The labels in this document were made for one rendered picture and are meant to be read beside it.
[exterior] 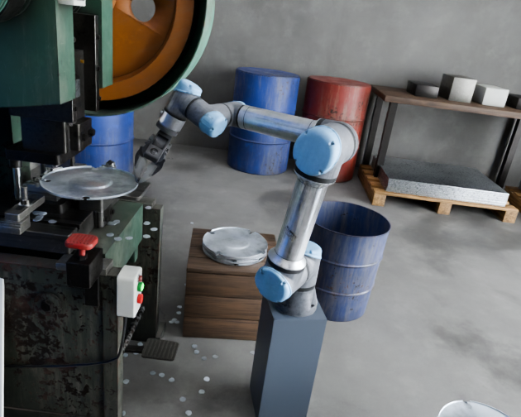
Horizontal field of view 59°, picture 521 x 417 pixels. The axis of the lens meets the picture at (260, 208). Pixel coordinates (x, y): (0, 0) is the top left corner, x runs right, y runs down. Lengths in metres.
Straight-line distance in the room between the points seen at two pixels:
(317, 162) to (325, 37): 3.57
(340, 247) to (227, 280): 0.54
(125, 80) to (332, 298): 1.33
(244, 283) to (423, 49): 3.43
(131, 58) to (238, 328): 1.18
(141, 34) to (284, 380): 1.30
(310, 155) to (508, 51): 4.09
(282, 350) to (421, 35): 3.76
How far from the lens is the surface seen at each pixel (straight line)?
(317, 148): 1.14
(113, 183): 1.53
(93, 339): 1.49
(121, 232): 1.52
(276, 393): 1.70
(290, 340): 1.55
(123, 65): 1.80
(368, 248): 2.14
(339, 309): 2.29
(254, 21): 4.65
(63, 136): 1.44
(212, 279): 1.92
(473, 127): 5.13
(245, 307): 2.00
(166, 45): 1.72
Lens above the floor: 1.32
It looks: 23 degrees down
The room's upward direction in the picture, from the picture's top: 7 degrees clockwise
